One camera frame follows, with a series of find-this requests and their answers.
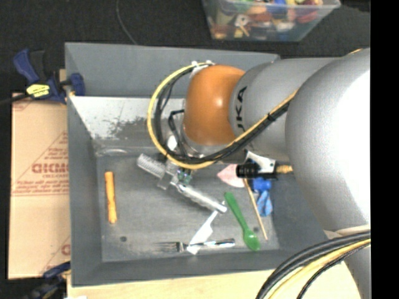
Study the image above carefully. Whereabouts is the green plastic spoon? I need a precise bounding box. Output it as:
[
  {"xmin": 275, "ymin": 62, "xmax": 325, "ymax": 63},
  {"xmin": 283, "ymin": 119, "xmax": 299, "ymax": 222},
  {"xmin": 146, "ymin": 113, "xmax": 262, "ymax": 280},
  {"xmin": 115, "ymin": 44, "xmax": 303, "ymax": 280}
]
[{"xmin": 224, "ymin": 191, "xmax": 261, "ymax": 252}]

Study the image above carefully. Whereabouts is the black cylinder on white bracket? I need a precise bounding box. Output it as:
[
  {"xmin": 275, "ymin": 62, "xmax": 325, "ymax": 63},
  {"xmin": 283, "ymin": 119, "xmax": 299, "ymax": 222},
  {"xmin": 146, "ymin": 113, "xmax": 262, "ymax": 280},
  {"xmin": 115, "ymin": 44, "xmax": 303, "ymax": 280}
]
[{"xmin": 236, "ymin": 150, "xmax": 294, "ymax": 181}]

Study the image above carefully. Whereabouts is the pink flat piece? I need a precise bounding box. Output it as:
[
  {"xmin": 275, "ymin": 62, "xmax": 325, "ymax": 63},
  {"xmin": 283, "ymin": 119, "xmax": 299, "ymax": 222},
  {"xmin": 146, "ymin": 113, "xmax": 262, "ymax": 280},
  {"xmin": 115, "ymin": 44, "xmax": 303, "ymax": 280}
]
[{"xmin": 216, "ymin": 163, "xmax": 246, "ymax": 189}]

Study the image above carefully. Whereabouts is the white plastic knife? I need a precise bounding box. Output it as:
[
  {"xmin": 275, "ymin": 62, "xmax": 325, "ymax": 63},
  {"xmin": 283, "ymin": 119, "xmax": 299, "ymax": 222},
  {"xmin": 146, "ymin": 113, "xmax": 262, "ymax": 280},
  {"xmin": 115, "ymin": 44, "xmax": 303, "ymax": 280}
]
[{"xmin": 186, "ymin": 210, "xmax": 219, "ymax": 255}]

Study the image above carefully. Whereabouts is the brown cardboard board red print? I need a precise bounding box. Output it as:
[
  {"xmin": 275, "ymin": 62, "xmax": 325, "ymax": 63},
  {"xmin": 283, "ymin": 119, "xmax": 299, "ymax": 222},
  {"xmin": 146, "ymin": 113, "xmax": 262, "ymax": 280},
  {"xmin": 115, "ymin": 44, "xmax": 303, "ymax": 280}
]
[{"xmin": 7, "ymin": 92, "xmax": 72, "ymax": 280}]

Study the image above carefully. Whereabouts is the thin wooden stick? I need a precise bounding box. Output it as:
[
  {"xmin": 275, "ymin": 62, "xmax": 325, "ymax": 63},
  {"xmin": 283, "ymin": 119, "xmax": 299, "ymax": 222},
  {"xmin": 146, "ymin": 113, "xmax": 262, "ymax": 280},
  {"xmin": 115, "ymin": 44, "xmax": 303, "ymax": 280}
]
[{"xmin": 244, "ymin": 178, "xmax": 269, "ymax": 241}]

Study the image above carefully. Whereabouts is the blue plastic toy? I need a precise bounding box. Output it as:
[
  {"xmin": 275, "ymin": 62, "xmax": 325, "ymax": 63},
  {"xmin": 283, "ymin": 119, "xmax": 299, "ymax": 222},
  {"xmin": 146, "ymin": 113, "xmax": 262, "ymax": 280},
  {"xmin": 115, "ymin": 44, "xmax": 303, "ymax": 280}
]
[{"xmin": 251, "ymin": 177, "xmax": 274, "ymax": 217}]

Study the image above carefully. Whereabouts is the orange stick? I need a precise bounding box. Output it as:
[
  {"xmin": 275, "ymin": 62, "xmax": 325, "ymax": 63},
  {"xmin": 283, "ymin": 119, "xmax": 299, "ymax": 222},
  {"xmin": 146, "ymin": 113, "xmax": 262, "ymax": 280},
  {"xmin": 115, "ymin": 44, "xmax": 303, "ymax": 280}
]
[{"xmin": 103, "ymin": 171, "xmax": 118, "ymax": 225}]

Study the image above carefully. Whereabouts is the grey metal bin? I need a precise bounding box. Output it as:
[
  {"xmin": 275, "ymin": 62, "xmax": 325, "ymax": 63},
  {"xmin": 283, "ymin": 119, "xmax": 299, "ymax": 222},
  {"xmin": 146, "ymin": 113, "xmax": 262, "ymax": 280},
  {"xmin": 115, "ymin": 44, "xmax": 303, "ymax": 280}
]
[{"xmin": 64, "ymin": 42, "xmax": 330, "ymax": 287}]

